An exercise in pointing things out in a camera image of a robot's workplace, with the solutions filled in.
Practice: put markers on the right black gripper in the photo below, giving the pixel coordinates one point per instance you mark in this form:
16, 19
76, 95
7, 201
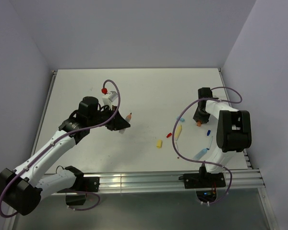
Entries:
197, 117

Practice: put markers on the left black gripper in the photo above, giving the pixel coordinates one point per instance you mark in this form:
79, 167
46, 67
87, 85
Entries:
117, 122

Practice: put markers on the yellow highlighter pen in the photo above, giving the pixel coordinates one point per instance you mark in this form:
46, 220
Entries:
177, 133

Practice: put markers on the yellow pen cap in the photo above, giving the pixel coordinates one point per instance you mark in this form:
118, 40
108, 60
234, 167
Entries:
159, 143

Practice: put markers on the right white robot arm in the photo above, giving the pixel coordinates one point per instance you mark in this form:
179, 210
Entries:
233, 133

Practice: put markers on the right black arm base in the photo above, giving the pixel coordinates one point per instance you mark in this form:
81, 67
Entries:
196, 180

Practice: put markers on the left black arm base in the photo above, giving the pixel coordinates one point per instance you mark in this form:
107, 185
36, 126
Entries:
87, 184

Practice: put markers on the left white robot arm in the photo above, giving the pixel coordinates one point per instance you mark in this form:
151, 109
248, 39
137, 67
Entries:
22, 189

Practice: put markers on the clear blue highlighter pen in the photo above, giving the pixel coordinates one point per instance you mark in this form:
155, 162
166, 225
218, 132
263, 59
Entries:
200, 154

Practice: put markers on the thin red pen refill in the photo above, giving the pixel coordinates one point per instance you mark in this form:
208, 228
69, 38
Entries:
177, 148

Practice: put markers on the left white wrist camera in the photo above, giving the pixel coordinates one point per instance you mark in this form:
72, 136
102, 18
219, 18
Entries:
109, 97

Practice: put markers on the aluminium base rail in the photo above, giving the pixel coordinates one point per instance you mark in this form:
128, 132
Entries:
146, 182

